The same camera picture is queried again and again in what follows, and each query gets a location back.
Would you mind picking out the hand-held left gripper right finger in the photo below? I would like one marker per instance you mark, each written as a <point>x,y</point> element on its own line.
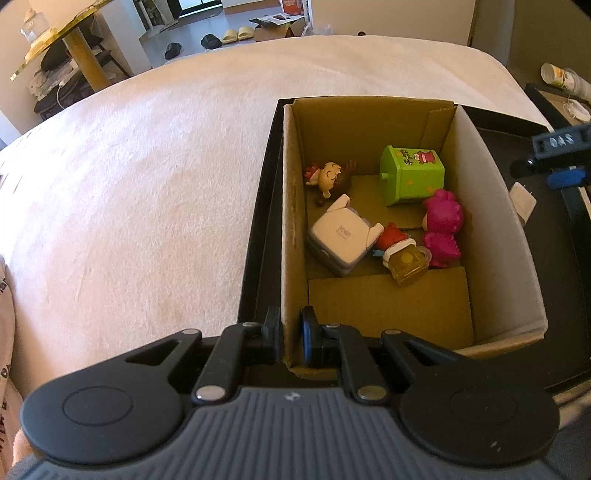
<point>306,337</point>

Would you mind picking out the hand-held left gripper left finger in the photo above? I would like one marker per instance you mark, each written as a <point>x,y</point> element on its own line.
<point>272,337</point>

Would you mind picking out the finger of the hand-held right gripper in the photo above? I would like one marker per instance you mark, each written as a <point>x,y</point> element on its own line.
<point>565,179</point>

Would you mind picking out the white plug charger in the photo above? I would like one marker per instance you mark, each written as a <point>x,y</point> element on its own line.
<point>524,203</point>

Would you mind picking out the black tray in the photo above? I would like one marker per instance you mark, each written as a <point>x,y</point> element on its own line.
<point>258,258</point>

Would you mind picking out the brown cardboard box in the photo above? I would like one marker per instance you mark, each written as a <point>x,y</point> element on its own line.
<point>392,304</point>

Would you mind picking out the red figurine with yellow mug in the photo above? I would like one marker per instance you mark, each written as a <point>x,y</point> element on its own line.
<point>406,265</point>

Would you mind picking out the pink hooded figurine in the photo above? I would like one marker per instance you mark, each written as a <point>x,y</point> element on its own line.
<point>443,217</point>

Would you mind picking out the green toy trash bin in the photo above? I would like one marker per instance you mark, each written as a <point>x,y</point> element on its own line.
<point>411,184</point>

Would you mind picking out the brown-haired girl figurine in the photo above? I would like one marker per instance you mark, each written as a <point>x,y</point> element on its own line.
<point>330,177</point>

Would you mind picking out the white face mask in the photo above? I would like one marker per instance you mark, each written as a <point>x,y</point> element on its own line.
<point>579,110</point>

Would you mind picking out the black rimmed box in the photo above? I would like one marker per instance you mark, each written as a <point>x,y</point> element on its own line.
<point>549,99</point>

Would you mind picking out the stack of paper cups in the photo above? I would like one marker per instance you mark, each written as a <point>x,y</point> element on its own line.
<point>565,78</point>

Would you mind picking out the white cube toy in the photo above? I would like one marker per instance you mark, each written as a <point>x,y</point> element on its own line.
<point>341,235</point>

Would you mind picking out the black slipper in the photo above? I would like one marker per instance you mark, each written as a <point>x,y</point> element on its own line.
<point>211,41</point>
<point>172,50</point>

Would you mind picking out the beige slipper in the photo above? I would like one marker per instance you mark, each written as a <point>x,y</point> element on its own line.
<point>245,33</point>
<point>229,37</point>

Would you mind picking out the open cardboard box with papers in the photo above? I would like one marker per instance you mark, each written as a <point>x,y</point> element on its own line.
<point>277,27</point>

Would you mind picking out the black bag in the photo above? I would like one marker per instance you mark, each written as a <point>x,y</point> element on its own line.
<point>60,87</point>

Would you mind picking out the golden round table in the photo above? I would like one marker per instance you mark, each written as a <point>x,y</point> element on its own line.
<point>78,50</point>

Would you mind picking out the glass jar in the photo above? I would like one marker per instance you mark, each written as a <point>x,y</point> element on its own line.
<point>34,23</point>

